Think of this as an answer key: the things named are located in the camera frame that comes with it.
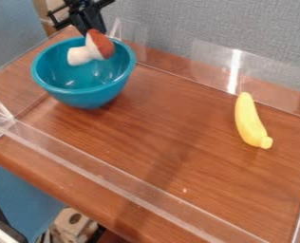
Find blue plastic bowl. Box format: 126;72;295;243
32;37;137;109

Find wooden block with hole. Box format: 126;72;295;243
50;208;98;243

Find yellow toy banana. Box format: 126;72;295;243
236;92;273;149

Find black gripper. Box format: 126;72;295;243
48;0;116;36

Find clear acrylic barrier wall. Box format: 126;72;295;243
0;19;300;243

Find brown white toy mushroom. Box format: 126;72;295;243
66;28;114;65

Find blue cabinet panel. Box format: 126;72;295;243
0;166;65;243

